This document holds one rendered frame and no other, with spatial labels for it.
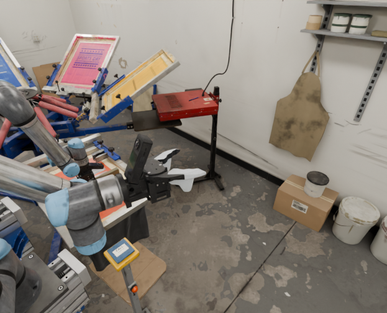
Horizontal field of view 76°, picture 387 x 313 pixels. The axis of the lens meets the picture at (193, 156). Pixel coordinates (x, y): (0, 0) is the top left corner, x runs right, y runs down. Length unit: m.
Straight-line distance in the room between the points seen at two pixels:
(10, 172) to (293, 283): 2.22
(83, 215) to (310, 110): 2.33
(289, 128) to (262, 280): 1.49
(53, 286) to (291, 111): 2.39
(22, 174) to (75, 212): 0.17
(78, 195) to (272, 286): 2.03
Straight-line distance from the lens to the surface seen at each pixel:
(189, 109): 2.33
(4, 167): 0.68
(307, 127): 2.69
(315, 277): 2.57
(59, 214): 0.59
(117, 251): 1.36
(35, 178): 0.70
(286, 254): 2.61
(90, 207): 0.59
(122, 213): 1.49
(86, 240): 0.66
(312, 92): 2.60
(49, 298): 0.99
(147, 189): 0.63
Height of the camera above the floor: 2.06
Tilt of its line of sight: 35 degrees down
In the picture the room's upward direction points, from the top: straight up
